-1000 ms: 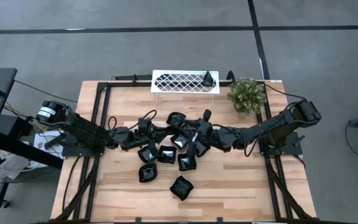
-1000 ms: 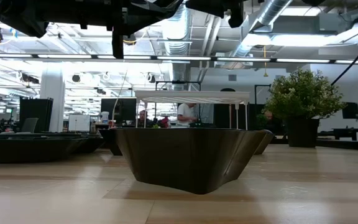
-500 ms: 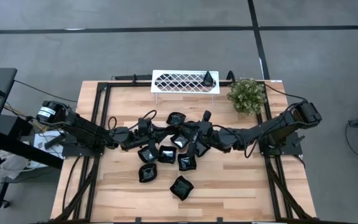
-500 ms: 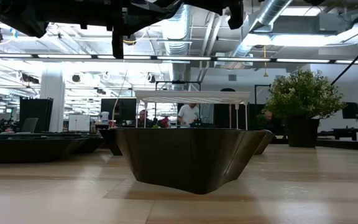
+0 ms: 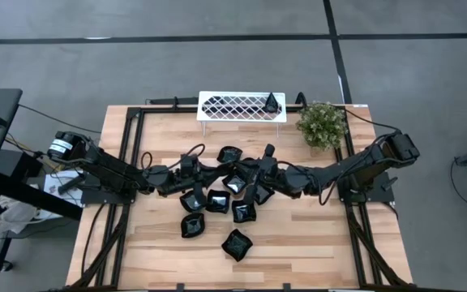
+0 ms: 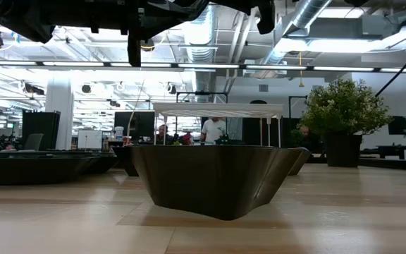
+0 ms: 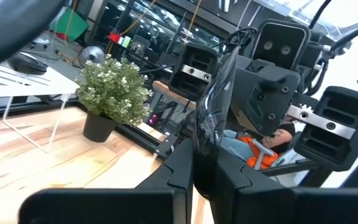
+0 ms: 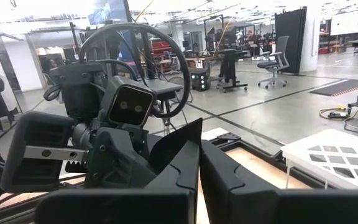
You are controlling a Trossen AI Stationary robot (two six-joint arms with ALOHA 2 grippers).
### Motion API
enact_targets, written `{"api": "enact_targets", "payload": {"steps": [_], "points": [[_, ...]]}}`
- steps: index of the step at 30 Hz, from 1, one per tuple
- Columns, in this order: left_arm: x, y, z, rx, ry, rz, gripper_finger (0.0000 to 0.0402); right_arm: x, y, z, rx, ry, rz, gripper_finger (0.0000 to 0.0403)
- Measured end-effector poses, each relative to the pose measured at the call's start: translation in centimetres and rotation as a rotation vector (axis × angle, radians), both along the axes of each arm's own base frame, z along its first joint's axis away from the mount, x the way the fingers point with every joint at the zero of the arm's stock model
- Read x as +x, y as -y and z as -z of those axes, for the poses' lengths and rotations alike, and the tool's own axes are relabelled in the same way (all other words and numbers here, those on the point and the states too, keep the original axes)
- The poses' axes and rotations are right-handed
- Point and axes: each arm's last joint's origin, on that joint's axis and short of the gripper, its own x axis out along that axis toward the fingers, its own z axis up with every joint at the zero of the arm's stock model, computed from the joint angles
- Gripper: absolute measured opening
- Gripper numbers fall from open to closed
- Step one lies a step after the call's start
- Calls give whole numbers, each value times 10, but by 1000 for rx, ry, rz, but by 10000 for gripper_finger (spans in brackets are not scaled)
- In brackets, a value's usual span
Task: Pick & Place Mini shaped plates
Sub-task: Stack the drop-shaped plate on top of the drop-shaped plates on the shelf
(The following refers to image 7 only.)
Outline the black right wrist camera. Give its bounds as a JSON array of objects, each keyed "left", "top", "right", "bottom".
[{"left": 252, "top": 18, "right": 311, "bottom": 71}]

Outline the grey round fan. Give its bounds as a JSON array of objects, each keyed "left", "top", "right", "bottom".
[{"left": 78, "top": 45, "right": 106, "bottom": 68}]

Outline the wooden background table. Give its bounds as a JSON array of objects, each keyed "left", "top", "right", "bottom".
[{"left": 152, "top": 80, "right": 196, "bottom": 109}]

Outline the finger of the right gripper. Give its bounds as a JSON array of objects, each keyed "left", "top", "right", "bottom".
[
  {"left": 286, "top": 86, "right": 358, "bottom": 172},
  {"left": 169, "top": 42, "right": 220, "bottom": 102}
]

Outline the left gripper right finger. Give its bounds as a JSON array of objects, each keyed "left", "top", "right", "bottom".
[{"left": 209, "top": 146, "right": 358, "bottom": 224}]

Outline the green cloth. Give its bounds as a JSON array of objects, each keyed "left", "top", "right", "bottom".
[{"left": 50, "top": 6, "right": 90, "bottom": 42}]

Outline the white lattice shelf rack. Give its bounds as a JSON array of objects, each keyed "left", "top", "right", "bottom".
[{"left": 0, "top": 63, "right": 80, "bottom": 153}]

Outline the small green potted plant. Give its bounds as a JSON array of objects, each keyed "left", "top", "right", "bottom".
[{"left": 75, "top": 54, "right": 154, "bottom": 143}]

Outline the person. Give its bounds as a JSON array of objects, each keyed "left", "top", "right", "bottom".
[{"left": 222, "top": 121, "right": 296, "bottom": 170}]

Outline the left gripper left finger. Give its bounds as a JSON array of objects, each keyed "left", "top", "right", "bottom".
[{"left": 19, "top": 138, "right": 195, "bottom": 224}]

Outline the small red box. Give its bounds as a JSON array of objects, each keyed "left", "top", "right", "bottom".
[{"left": 108, "top": 32, "right": 122, "bottom": 44}]

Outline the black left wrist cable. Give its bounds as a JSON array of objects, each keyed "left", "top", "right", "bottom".
[{"left": 0, "top": 0, "right": 67, "bottom": 74}]

